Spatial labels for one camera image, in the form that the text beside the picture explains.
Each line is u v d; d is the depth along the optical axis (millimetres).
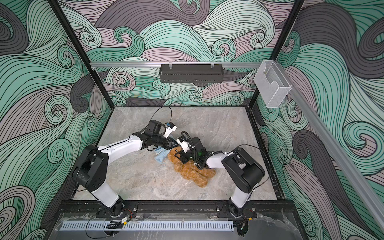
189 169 795
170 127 796
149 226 697
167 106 1228
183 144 803
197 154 714
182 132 742
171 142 796
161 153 849
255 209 728
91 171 454
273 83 781
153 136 704
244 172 461
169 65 930
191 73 967
